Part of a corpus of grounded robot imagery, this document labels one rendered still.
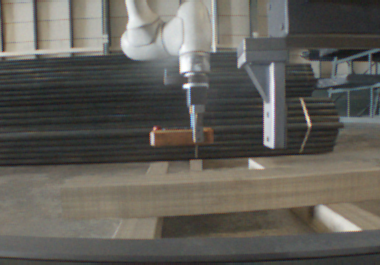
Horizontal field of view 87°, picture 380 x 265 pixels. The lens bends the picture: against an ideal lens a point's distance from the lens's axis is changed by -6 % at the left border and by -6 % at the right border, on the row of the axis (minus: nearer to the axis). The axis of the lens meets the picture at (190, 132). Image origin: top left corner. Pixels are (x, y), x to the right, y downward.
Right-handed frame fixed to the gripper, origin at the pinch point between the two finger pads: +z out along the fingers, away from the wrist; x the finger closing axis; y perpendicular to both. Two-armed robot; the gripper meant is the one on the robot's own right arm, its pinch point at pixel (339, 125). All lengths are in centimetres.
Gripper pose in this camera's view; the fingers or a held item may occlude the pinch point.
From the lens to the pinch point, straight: 25.7
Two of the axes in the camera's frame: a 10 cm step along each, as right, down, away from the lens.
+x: 10.0, -0.3, -0.2
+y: -0.2, 0.9, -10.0
